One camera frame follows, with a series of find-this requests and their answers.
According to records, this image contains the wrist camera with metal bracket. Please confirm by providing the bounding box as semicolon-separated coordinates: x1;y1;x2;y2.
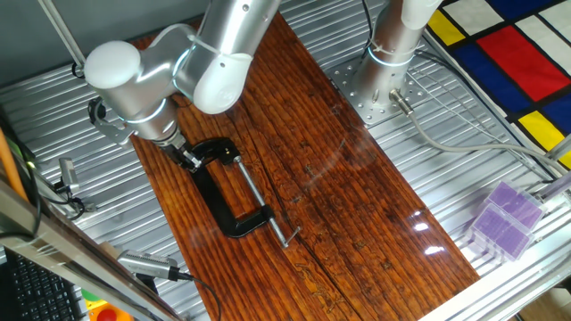
87;96;136;148

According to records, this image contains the colourful squares cloth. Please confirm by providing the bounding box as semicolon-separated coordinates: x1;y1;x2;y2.
426;0;571;170

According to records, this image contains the small grey camera on mount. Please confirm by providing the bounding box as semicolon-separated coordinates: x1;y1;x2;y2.
53;156;97;219

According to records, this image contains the grey cable with metal plug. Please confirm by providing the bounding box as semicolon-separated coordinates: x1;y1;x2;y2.
388;87;571;175

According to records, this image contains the orange pole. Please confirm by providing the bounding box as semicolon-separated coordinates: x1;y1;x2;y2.
0;127;29;202

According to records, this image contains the thin grey pole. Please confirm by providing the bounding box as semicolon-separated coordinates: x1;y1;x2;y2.
37;0;97;86

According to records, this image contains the aluminium frame bar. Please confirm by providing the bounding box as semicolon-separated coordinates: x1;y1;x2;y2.
0;177;184;321

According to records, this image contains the clear box with purple contents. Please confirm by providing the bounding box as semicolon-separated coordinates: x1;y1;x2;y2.
466;202;535;263
484;180;548;231

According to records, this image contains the plain wooden block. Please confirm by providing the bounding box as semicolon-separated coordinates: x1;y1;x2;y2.
98;241;121;262

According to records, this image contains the black keyboard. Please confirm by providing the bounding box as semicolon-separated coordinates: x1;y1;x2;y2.
4;249;87;321

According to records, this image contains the brown wood grain board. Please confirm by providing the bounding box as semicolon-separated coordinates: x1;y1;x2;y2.
128;11;481;321

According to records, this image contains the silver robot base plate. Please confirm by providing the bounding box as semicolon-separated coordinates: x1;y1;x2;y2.
327;55;429;128

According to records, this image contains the orange box with red button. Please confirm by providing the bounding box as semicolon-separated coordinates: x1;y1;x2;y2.
85;299;135;321

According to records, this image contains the black camera cable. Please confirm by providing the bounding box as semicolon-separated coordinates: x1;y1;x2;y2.
177;270;223;321

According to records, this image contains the black C-clamp with steel screw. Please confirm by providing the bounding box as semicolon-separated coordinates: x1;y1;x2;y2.
191;136;303;250

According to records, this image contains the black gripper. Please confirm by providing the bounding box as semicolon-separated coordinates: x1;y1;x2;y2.
153;129;204;174

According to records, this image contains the silver depth camera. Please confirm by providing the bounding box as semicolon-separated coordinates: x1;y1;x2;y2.
116;249;182;282

